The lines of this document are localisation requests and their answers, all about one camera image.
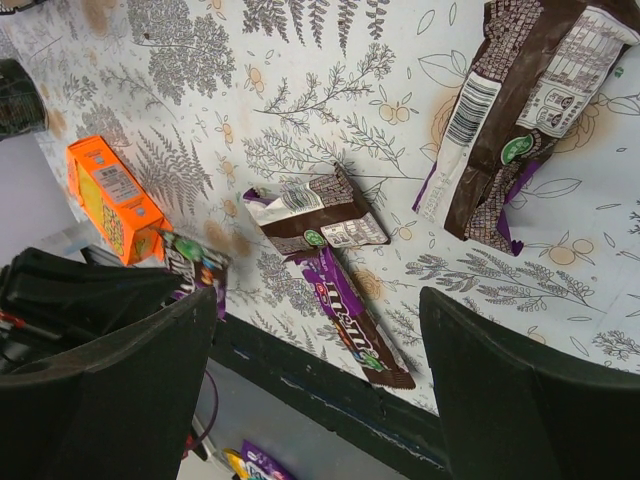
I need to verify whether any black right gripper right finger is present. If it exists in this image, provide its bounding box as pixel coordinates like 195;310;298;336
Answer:
419;287;639;479

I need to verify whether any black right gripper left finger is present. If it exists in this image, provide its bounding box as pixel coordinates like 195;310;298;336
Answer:
1;288;217;479

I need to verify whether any brown M&M candy bag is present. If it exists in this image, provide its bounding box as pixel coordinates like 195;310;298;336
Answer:
286;247;416;390

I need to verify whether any purple M&M candy bag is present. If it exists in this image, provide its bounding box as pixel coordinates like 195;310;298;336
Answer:
160;230;231;320

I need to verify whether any brown candy bag barcode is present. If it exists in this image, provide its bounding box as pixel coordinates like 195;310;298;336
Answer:
412;1;639;256

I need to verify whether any orange Scrub Daddy box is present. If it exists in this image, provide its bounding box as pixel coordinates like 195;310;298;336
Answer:
66;135;172;266

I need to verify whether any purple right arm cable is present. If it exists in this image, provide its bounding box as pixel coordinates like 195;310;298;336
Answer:
182;369;221;459

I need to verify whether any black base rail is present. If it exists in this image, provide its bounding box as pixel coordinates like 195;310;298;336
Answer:
79;239;451;471

